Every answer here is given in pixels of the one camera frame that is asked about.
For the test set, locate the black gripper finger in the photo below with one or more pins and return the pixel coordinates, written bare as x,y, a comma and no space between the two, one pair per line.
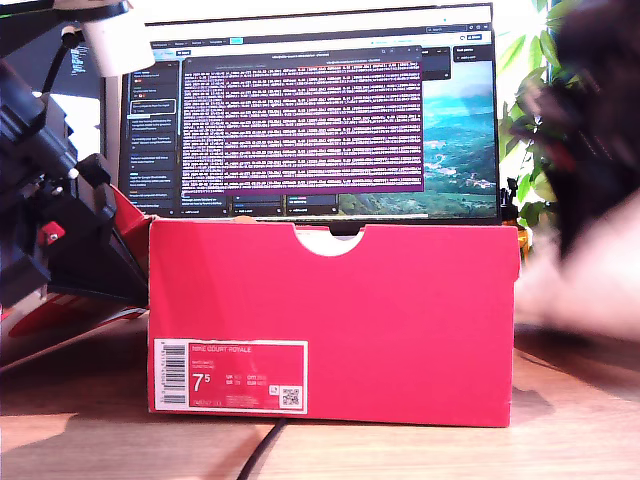
100,270

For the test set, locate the red Nike shoebox lid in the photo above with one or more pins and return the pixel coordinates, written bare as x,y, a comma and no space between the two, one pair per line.
125,215

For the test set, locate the red Nike shoebox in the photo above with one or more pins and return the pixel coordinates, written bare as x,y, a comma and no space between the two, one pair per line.
350,310

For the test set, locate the white sneaker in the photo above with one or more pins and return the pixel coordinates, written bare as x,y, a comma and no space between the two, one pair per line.
600,280

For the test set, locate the black monitor with code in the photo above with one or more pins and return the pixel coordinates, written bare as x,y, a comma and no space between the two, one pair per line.
87,125

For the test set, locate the large black computer monitor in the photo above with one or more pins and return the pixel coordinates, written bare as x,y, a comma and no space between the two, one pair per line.
450,150

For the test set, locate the amber pump bottle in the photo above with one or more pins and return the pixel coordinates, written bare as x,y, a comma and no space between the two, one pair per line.
510,200

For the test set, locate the green leafy houseplant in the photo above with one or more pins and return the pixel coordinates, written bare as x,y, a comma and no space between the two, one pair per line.
530,50

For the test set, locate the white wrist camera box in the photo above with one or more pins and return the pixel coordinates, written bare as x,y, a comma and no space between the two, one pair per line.
120,45

